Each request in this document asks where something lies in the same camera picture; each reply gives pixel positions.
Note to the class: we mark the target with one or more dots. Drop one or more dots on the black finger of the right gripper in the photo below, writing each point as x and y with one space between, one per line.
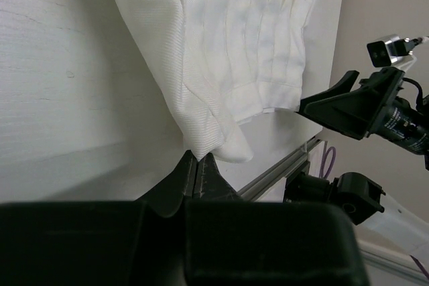
354 113

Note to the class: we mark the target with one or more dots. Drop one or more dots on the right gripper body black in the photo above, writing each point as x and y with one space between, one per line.
404 126

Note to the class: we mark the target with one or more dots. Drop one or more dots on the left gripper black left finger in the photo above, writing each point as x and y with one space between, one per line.
167 196

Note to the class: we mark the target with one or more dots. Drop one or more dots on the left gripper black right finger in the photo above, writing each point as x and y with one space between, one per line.
210 185

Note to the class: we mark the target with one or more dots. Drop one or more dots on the white pleated skirt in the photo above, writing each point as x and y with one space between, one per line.
219 63

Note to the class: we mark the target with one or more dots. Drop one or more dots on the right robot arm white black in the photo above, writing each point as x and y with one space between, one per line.
372 109

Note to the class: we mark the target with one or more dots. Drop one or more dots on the aluminium front table rail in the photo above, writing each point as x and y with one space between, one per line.
299 176

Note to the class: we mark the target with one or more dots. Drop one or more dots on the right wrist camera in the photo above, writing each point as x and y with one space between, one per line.
390 50

